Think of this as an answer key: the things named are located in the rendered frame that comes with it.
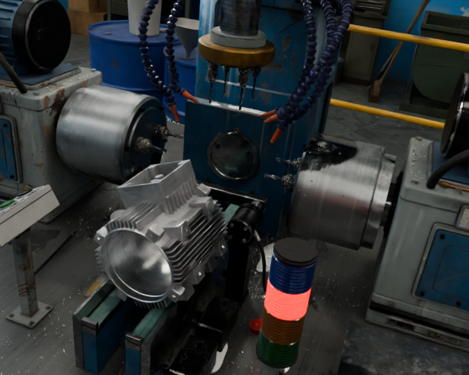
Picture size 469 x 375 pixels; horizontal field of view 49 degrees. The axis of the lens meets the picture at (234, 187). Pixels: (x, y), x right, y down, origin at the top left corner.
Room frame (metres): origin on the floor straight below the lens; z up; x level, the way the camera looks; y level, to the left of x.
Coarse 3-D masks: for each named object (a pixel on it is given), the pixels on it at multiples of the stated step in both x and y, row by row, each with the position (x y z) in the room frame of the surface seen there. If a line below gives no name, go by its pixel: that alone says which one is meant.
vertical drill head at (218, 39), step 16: (224, 0) 1.17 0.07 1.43; (240, 0) 1.16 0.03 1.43; (256, 0) 1.17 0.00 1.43; (224, 16) 1.17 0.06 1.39; (240, 16) 1.16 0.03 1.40; (256, 16) 1.18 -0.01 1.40; (224, 32) 1.17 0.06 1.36; (240, 32) 1.16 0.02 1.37; (256, 32) 1.18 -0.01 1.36; (208, 48) 1.13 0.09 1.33; (224, 48) 1.12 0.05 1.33; (240, 48) 1.14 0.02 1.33; (256, 48) 1.15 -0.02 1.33; (272, 48) 1.17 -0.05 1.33; (208, 64) 1.16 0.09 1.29; (224, 64) 1.12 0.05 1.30; (240, 64) 1.11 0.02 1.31; (256, 64) 1.13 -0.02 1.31; (224, 80) 1.26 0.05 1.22; (240, 80) 1.13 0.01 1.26; (240, 96) 1.14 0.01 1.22
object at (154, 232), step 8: (200, 184) 0.92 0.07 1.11; (200, 192) 0.90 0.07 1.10; (208, 192) 0.90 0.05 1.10; (96, 232) 0.78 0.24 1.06; (104, 232) 0.78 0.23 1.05; (152, 232) 0.73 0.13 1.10; (160, 232) 0.74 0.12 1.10; (96, 240) 0.78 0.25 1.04; (152, 240) 0.73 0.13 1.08; (176, 288) 0.72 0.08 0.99; (184, 288) 0.73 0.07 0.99; (120, 296) 0.76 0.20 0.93; (128, 296) 0.76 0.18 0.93; (168, 296) 0.72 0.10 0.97; (176, 296) 0.71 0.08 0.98
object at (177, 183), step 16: (144, 176) 0.93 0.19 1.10; (160, 176) 0.90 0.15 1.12; (176, 176) 0.87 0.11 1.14; (192, 176) 0.92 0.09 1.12; (128, 192) 0.85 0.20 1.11; (144, 192) 0.83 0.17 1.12; (160, 192) 0.82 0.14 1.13; (176, 192) 0.86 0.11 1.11; (192, 192) 0.90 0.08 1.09; (176, 208) 0.83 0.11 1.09
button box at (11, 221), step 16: (32, 192) 0.87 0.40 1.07; (48, 192) 0.88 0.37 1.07; (0, 208) 0.81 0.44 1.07; (16, 208) 0.80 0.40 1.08; (32, 208) 0.83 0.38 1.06; (48, 208) 0.86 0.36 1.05; (0, 224) 0.75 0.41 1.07; (16, 224) 0.78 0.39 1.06; (32, 224) 0.80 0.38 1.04; (0, 240) 0.73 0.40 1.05
